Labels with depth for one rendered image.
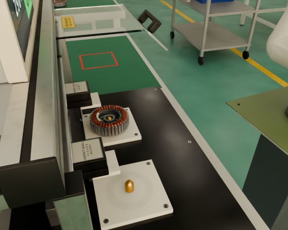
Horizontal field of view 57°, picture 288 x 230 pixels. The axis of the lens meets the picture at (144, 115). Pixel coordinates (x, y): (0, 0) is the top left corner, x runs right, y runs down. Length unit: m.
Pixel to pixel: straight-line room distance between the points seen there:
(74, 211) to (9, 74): 0.16
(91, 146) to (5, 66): 0.25
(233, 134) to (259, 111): 1.11
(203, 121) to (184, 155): 1.44
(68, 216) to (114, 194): 0.32
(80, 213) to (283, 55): 0.80
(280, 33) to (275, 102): 0.24
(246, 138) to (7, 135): 1.91
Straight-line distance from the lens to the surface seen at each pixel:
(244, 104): 0.99
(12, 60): 0.32
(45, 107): 0.28
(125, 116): 0.76
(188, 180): 0.65
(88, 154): 0.50
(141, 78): 1.09
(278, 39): 0.97
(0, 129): 0.26
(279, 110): 1.00
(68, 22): 0.71
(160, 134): 0.77
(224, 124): 2.15
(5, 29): 0.31
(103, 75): 1.13
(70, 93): 0.68
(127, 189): 0.60
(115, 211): 0.58
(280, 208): 1.13
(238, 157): 1.89
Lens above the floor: 1.26
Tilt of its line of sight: 36 degrees down
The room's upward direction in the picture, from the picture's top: straight up
